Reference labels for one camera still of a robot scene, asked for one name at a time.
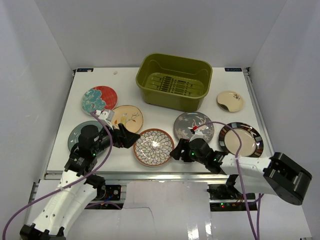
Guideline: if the beige bird plate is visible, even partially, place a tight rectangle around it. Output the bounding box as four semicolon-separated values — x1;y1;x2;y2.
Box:
111;105;144;133

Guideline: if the white petal pattern plate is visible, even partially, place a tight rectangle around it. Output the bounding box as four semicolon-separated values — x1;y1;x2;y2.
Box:
133;128;175;167

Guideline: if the grey deer plate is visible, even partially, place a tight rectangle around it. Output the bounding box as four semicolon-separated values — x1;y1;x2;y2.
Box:
173;111;215;143

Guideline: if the teal plain plate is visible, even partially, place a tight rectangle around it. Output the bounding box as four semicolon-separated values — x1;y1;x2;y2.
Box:
67;120;103;151

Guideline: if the red and teal floral plate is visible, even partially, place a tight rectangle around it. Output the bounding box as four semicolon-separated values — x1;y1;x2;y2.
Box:
81;85;118;115

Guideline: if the dark rim cream plate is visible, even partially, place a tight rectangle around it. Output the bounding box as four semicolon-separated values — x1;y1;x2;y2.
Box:
218;122;264;158

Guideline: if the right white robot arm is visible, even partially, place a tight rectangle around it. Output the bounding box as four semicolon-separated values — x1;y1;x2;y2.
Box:
170;138;312;206

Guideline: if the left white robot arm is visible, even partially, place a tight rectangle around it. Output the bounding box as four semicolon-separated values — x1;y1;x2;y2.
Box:
19;124;140;240

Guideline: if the green plastic bin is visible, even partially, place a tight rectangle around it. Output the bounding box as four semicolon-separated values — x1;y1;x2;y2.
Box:
135;53;213;112

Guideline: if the small cream plate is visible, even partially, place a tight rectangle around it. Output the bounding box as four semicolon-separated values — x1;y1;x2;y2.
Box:
216;90;245;113

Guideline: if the left blue table label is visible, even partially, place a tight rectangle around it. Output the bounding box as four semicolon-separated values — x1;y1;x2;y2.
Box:
76;68;94;73

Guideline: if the blue table label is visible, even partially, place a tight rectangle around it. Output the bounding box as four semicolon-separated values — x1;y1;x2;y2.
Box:
224;67;242;72
76;68;94;73

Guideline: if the right blue table label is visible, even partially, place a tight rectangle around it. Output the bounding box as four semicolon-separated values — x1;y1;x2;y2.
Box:
224;67;242;72

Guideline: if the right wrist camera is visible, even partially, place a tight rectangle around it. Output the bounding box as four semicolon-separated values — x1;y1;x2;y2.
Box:
189;126;205;142

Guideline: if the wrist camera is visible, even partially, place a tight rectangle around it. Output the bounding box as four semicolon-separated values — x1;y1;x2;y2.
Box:
189;126;205;142
95;109;115;126

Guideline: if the aluminium table frame rail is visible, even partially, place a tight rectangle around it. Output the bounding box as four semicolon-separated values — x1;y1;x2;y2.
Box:
43;171;233;181

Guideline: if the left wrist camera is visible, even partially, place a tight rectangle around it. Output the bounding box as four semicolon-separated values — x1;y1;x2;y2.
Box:
95;109;115;126

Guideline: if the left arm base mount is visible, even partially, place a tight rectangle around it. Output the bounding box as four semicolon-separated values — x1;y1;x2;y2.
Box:
94;184;122;201

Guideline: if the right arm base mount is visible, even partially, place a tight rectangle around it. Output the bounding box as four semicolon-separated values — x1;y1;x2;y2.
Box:
207;184;246;212

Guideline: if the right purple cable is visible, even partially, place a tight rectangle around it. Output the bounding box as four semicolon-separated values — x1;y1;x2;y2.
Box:
193;121;265;240

